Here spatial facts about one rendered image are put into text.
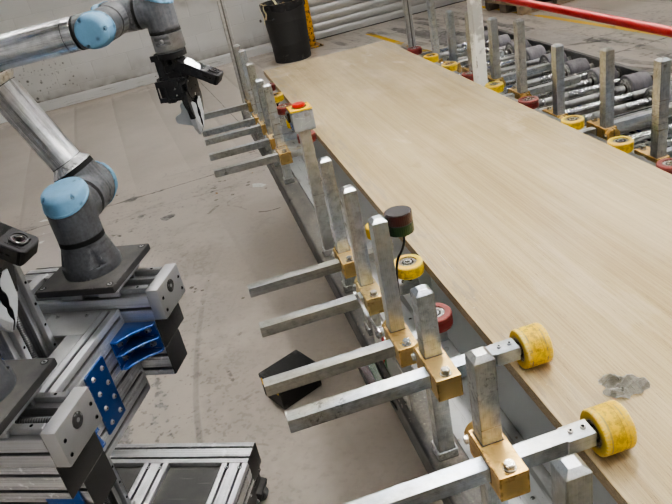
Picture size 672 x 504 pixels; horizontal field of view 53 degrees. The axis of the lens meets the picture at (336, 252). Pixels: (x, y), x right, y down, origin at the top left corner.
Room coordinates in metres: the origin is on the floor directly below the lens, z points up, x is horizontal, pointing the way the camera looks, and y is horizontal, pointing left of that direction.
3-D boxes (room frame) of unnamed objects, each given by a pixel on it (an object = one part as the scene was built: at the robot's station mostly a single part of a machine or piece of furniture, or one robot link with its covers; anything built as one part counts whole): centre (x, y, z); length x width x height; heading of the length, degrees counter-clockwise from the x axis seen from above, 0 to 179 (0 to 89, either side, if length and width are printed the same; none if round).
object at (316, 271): (1.74, 0.06, 0.81); 0.43 x 0.03 x 0.04; 99
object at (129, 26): (1.69, 0.39, 1.61); 0.11 x 0.11 x 0.08; 82
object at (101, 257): (1.61, 0.63, 1.09); 0.15 x 0.15 x 0.10
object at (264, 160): (2.73, 0.22, 0.84); 0.43 x 0.03 x 0.04; 99
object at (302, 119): (2.05, 0.02, 1.18); 0.07 x 0.07 x 0.08; 9
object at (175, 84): (1.70, 0.30, 1.46); 0.09 x 0.08 x 0.12; 75
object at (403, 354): (1.28, -0.11, 0.85); 0.13 x 0.06 x 0.05; 9
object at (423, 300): (1.06, -0.14, 0.88); 0.03 x 0.03 x 0.48; 9
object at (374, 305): (1.53, -0.06, 0.84); 0.13 x 0.06 x 0.05; 9
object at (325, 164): (1.80, -0.02, 0.90); 0.03 x 0.03 x 0.48; 9
